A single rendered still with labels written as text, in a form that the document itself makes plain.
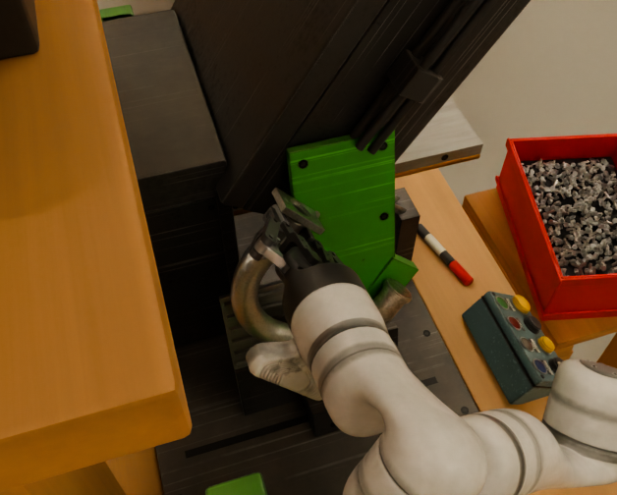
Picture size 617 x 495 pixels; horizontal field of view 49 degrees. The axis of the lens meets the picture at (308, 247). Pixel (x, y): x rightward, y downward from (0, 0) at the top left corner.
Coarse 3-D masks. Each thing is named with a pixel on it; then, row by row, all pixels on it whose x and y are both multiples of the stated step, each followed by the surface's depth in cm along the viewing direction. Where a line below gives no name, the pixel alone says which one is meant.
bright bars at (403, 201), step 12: (396, 192) 100; (396, 204) 97; (408, 204) 99; (396, 216) 99; (408, 216) 97; (420, 216) 98; (396, 228) 100; (408, 228) 99; (396, 240) 101; (408, 240) 101; (396, 252) 103; (408, 252) 104
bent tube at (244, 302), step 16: (272, 192) 69; (288, 208) 66; (304, 208) 71; (304, 224) 68; (320, 224) 70; (240, 272) 71; (256, 272) 70; (240, 288) 71; (256, 288) 72; (240, 304) 72; (256, 304) 74; (240, 320) 74; (256, 320) 74; (272, 320) 77; (256, 336) 76; (272, 336) 76; (288, 336) 77
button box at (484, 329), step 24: (480, 312) 96; (504, 312) 94; (528, 312) 97; (480, 336) 95; (504, 336) 92; (528, 336) 93; (504, 360) 92; (528, 360) 89; (504, 384) 91; (528, 384) 88
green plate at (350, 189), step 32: (288, 160) 68; (320, 160) 69; (352, 160) 70; (384, 160) 72; (320, 192) 71; (352, 192) 73; (384, 192) 74; (352, 224) 75; (384, 224) 76; (352, 256) 78; (384, 256) 79
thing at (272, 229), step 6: (270, 222) 63; (276, 222) 64; (264, 228) 62; (270, 228) 62; (276, 228) 63; (258, 234) 64; (264, 234) 60; (270, 234) 60; (276, 234) 61; (264, 240) 59; (270, 240) 59; (252, 246) 61; (270, 246) 60; (252, 252) 60; (258, 258) 60
